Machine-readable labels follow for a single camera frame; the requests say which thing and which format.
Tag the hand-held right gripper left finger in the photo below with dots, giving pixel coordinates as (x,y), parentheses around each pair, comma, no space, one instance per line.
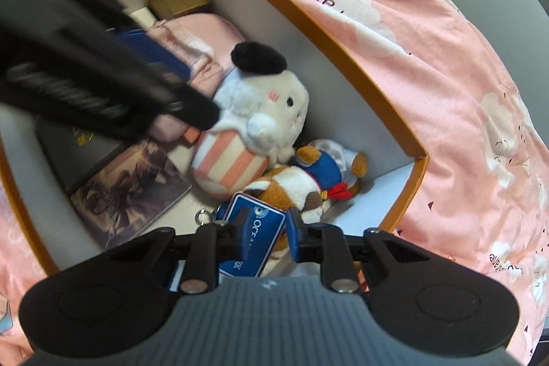
(242,235)

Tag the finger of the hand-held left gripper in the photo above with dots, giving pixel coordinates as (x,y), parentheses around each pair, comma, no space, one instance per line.
(193,113)
(150,53)

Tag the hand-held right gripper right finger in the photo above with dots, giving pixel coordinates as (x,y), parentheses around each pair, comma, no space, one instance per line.
(295,239)

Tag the blue tag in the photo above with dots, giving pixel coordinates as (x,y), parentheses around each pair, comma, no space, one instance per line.
(261,220)

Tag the calico cat plush toy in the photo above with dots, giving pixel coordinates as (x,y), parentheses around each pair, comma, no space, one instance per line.
(296,181)

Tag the pink wallet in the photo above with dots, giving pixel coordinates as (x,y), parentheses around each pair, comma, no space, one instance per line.
(206,36)

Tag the white plush toy black hat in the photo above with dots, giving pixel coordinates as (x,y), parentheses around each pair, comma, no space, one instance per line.
(266,100)

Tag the illustrated picture book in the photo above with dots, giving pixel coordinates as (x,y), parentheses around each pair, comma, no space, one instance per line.
(128,186)

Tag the black book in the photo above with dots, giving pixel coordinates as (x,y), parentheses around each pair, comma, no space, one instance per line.
(85,153)

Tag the orange cardboard box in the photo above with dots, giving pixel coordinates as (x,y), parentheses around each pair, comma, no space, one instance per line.
(343,61)

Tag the flat white box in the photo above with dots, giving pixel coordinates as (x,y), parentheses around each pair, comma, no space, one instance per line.
(143,16)

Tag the pink printed blanket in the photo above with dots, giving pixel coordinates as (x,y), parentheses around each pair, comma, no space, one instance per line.
(429,48)

